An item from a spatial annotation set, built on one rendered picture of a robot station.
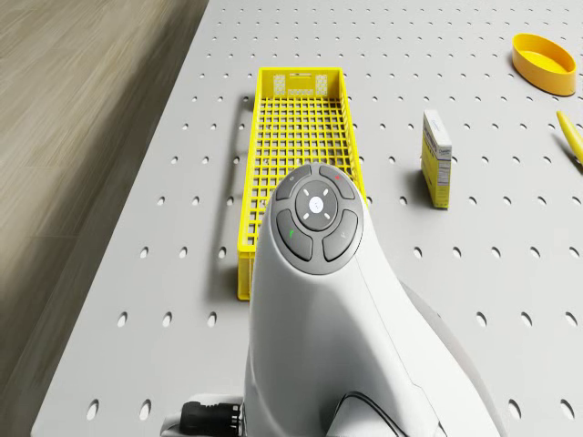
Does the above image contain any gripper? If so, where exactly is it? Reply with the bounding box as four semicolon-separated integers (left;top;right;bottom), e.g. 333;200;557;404
159;393;246;437

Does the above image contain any yellow basket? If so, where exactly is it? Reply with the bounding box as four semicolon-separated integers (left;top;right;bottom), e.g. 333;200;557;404
236;66;366;302

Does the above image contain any yellow bowl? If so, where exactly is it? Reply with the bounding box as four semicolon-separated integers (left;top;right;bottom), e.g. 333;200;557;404
510;33;578;97

